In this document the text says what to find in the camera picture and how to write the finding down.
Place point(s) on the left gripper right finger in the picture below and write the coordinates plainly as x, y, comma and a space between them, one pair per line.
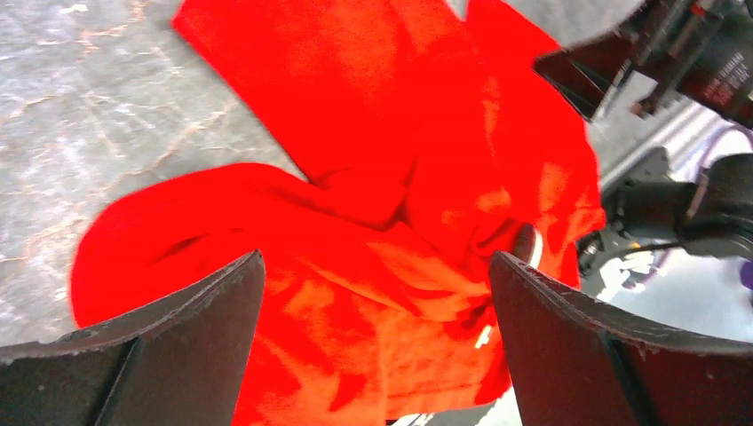
575, 360

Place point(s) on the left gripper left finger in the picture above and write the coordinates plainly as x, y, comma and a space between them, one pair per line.
177, 361

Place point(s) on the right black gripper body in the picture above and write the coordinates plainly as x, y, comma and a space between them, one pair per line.
701, 50

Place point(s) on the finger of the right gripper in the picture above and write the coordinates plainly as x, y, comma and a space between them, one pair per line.
583, 73

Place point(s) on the round dark brooch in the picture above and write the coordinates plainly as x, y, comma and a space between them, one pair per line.
528, 245

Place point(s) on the red t-shirt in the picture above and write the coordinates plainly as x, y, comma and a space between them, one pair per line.
426, 143

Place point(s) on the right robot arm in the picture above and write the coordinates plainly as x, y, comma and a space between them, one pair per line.
712, 217

